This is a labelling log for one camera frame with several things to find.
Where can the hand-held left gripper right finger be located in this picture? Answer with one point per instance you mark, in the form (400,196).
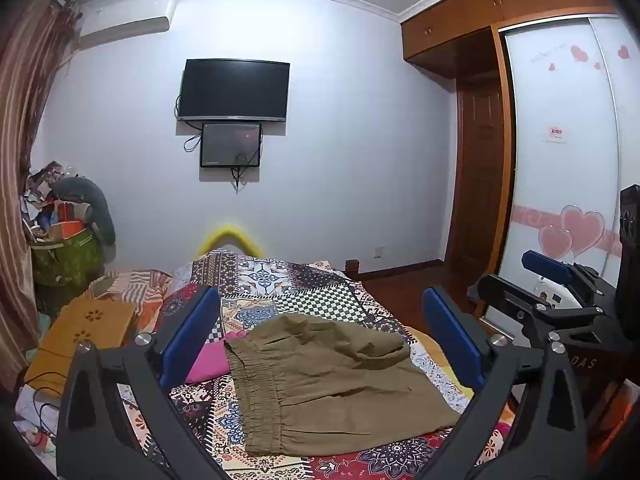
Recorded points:
(452,340)

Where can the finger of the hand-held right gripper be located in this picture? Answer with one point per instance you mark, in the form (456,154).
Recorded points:
(547,265)
(505,295)

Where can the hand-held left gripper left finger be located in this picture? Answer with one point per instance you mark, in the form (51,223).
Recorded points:
(192,335)

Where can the khaki pants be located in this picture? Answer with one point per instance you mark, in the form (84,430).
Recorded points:
(320,380)

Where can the pink folded garment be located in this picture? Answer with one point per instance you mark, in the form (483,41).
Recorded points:
(212,360)

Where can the orange striped pillow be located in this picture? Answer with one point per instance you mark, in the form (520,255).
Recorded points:
(130,287)

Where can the yellow curved object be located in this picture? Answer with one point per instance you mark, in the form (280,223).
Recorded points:
(227,237)

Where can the brown wooden door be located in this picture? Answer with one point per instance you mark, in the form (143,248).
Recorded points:
(477,175)

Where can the patchwork patterned blanket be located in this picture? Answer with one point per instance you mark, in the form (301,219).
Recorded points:
(300,285)

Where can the red and white sticker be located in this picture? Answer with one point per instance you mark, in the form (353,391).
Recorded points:
(556,135)

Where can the grey garment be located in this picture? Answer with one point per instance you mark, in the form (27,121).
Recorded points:
(95,205)

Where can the white floral sheet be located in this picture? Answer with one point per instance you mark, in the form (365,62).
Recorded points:
(32,420)

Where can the pile of mixed clothes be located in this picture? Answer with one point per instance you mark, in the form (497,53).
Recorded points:
(45,210)

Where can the brown striped curtain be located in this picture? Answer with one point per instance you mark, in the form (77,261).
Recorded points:
(25,160)

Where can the orange wooden wardrobe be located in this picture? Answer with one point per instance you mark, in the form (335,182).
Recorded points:
(450,20)

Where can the white air conditioner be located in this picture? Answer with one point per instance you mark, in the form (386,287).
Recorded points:
(125,20)

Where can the wall socket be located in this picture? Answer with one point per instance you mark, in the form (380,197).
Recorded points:
(378,251)

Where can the wooden bed post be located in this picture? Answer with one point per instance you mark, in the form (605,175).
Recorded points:
(352,264)

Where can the small black wall monitor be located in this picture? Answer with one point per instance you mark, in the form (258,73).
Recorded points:
(231,144)

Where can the black wall television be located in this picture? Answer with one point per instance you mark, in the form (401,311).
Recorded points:
(234,89)

